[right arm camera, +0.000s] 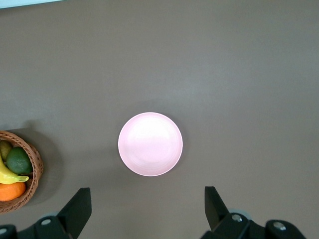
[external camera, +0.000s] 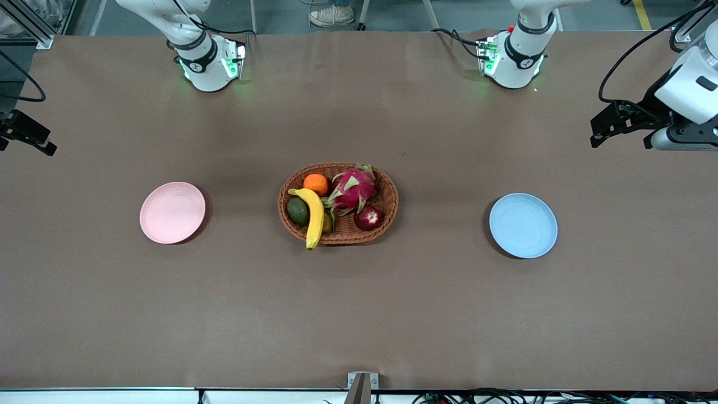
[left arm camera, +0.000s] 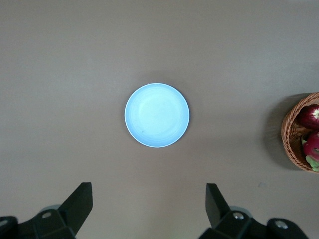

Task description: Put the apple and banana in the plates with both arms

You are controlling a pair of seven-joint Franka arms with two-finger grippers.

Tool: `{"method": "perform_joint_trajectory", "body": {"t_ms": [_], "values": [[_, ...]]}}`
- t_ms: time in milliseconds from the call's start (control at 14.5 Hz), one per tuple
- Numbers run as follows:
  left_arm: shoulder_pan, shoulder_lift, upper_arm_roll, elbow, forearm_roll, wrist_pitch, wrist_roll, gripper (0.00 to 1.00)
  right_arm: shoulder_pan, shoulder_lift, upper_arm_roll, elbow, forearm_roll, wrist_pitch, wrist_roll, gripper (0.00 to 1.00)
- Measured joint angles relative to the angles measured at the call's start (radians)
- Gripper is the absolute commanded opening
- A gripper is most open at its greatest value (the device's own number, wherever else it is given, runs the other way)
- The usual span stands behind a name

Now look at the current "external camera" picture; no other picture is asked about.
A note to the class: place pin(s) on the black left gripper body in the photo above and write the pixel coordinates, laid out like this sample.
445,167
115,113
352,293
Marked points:
643,111

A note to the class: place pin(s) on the dark red apple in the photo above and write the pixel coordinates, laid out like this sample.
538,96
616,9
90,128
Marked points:
368,219

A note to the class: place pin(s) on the yellow banana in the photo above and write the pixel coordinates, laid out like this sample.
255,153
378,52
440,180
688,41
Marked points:
314,216

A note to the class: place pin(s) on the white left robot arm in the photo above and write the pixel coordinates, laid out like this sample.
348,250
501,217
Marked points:
519,56

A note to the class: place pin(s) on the light blue plate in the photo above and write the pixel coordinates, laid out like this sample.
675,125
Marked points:
523,225

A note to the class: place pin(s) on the pink plate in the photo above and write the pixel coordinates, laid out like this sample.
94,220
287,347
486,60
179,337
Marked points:
172,213

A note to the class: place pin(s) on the grey metal stand leg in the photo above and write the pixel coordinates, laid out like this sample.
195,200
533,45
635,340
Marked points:
431,14
363,14

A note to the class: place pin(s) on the brown wicker basket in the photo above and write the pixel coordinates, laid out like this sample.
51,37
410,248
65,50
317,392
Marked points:
387,199

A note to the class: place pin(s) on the pink dragon fruit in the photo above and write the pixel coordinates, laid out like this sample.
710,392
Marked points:
353,188

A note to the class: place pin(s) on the green avocado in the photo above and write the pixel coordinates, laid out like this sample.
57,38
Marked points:
297,212

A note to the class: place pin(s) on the orange fruit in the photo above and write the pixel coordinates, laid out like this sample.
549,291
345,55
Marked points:
316,184

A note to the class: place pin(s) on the beige sneaker shoe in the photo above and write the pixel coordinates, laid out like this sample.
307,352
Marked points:
331,15

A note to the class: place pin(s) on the yellow-green pear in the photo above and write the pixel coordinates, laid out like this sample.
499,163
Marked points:
327,223

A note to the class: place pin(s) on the brown table cover mat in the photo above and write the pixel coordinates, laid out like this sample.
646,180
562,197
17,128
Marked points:
359,314

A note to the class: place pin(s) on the aluminium frame profile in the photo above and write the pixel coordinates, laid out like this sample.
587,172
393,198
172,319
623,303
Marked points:
33,28
681,36

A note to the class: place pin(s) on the white table edge rail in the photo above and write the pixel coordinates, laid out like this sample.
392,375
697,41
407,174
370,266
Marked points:
112,397

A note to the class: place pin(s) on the grey metal camera bracket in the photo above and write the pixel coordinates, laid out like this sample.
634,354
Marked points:
362,387

